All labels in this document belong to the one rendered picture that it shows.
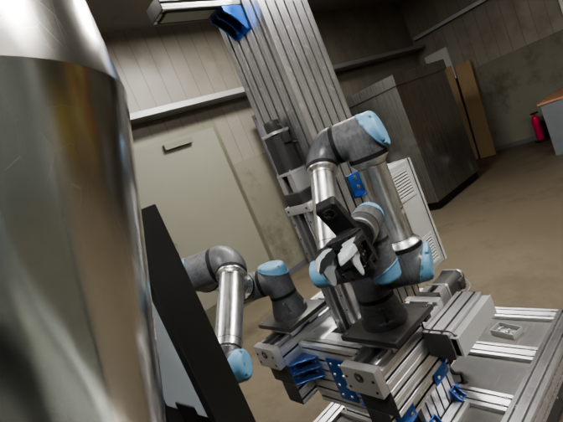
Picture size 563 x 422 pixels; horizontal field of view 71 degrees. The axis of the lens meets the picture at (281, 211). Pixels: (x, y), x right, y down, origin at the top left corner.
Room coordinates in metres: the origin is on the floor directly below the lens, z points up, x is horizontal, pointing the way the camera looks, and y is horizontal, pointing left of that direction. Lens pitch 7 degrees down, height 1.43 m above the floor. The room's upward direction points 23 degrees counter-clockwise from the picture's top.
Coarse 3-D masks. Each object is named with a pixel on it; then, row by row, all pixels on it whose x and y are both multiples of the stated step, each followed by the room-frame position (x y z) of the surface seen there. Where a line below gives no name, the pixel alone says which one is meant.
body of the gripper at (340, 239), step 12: (360, 228) 0.75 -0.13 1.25; (372, 228) 0.82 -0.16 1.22; (336, 240) 0.74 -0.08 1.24; (372, 240) 0.81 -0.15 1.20; (336, 252) 0.74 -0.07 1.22; (360, 252) 0.72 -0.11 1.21; (372, 252) 0.75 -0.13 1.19; (348, 264) 0.74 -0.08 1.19; (372, 264) 0.71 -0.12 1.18; (348, 276) 0.74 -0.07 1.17
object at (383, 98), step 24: (408, 72) 5.28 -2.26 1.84; (432, 72) 5.66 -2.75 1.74; (360, 96) 5.48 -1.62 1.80; (384, 96) 5.24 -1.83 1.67; (408, 96) 5.20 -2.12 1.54; (432, 96) 5.56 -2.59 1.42; (384, 120) 5.34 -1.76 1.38; (408, 120) 5.08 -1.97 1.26; (432, 120) 5.43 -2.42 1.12; (456, 120) 5.82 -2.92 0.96; (408, 144) 5.17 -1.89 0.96; (432, 144) 5.30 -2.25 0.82; (456, 144) 5.67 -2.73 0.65; (432, 168) 5.17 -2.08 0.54; (456, 168) 5.53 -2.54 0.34; (432, 192) 5.10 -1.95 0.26; (456, 192) 5.46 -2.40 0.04
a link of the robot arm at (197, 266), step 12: (204, 252) 1.25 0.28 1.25; (192, 264) 1.23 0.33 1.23; (204, 264) 1.21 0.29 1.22; (192, 276) 1.22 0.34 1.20; (204, 276) 1.21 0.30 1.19; (252, 276) 1.59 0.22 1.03; (204, 288) 1.25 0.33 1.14; (216, 288) 1.31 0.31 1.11; (252, 288) 1.55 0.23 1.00; (252, 300) 1.59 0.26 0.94
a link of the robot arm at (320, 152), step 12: (324, 132) 1.16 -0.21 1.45; (312, 144) 1.18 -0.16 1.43; (324, 144) 1.15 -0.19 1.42; (312, 156) 1.15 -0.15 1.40; (324, 156) 1.14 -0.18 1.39; (312, 168) 1.14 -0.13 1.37; (324, 168) 1.13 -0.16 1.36; (336, 168) 1.14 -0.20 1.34; (312, 180) 1.13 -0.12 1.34; (324, 180) 1.10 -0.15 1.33; (336, 180) 1.14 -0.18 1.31; (312, 192) 1.11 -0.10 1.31; (324, 192) 1.08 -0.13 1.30; (336, 192) 1.09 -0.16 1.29; (312, 204) 1.09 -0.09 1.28; (324, 228) 1.01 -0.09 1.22; (324, 240) 0.99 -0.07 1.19; (312, 264) 0.98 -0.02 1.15; (312, 276) 0.96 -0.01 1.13; (336, 276) 0.94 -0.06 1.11
